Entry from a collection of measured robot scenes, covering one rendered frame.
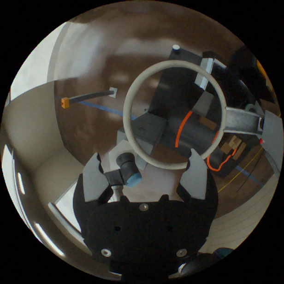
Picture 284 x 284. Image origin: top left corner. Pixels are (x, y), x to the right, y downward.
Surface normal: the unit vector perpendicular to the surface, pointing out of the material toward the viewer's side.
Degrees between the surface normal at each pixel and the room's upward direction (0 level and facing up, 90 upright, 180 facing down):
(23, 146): 90
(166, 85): 0
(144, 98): 0
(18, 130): 90
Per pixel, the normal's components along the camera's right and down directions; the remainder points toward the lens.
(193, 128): -0.39, 0.48
